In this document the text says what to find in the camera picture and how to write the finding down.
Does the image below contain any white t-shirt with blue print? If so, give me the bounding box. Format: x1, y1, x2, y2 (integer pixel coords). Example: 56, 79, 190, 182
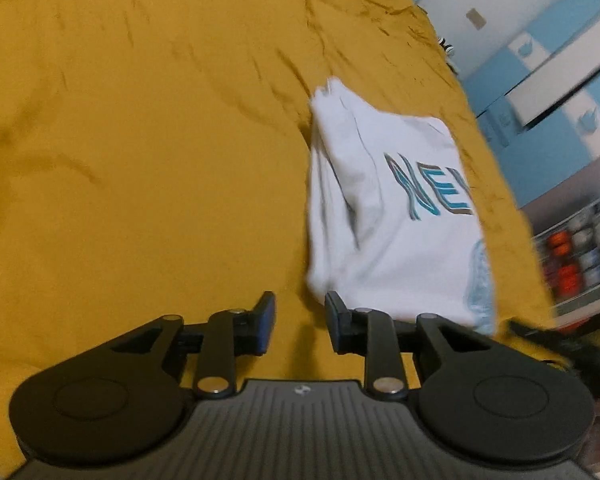
306, 78, 496, 336

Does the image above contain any shelf with folded clothes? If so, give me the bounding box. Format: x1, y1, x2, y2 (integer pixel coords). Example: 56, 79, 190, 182
533, 197, 600, 325

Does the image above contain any mustard yellow bed cover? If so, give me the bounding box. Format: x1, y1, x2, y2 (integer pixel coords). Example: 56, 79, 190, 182
0, 0, 553, 474

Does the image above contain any blue wardrobe with drawers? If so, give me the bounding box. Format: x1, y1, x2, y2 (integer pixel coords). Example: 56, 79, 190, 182
463, 0, 600, 207

